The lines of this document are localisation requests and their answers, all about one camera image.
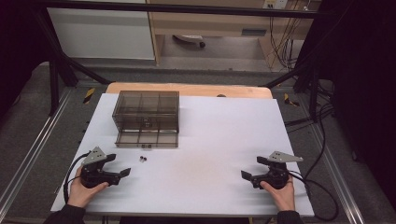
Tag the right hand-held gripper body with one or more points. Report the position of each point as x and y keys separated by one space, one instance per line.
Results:
x=275 y=177

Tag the smoky transparent drawer box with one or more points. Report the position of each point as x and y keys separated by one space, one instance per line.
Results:
x=146 y=107

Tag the person's right hand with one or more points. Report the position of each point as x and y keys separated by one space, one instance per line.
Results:
x=285 y=196

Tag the light wooden desk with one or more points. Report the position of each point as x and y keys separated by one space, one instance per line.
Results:
x=214 y=23

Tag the smoky transparent compartment drawer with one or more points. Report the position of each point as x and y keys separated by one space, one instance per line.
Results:
x=146 y=138

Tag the white cabinet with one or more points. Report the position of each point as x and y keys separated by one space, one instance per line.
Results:
x=102 y=32

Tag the yellow black tape strip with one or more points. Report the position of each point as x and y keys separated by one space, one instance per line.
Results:
x=89 y=95
x=290 y=100

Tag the office chair caster base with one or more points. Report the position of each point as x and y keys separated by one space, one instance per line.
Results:
x=190 y=39

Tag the wall power outlet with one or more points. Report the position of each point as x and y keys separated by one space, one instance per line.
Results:
x=275 y=3

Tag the person's left hand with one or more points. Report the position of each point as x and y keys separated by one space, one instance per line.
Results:
x=79 y=194

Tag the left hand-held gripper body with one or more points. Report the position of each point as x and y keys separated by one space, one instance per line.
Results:
x=93 y=174

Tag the aluminium floor rail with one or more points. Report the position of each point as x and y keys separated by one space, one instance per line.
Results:
x=339 y=174
x=34 y=149

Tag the black curtain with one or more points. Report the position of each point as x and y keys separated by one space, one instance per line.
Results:
x=364 y=93
x=17 y=53

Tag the white table cover sheet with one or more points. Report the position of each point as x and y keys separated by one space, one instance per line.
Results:
x=211 y=149

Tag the black metal frame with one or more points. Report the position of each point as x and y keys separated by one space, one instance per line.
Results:
x=59 y=68

